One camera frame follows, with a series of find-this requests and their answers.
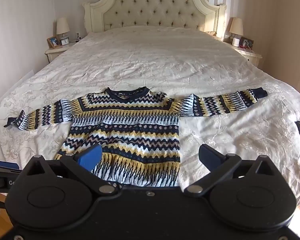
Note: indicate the cream embroidered bedspread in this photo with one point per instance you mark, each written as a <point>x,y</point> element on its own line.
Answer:
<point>150,60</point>

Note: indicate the cream nightstand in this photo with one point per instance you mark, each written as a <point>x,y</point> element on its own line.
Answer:
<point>251,56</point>
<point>57,52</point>

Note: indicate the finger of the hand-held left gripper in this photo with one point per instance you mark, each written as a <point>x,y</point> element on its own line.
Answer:
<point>6,166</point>

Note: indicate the white cylinder speaker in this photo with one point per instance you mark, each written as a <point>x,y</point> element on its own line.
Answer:
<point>236,42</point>

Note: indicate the navy yellow white patterned sweater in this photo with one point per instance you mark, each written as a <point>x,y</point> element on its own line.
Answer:
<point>130,130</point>

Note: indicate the wooden photo frame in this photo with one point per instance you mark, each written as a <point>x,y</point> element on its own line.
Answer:
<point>54,42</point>

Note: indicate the cream tufted headboard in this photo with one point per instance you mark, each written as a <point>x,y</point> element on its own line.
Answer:
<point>155,7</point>

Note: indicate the table lamp with cream shade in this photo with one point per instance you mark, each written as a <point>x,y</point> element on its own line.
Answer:
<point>236,26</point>
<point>62,26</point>

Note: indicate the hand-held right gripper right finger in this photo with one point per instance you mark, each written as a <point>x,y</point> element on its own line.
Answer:
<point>209,156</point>

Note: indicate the small alarm clock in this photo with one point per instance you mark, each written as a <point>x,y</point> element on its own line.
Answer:
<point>64,41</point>

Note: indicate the dark photo frame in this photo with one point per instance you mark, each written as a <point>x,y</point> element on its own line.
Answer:
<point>247,42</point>

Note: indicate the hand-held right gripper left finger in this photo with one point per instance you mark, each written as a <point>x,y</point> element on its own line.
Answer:
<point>91,158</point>

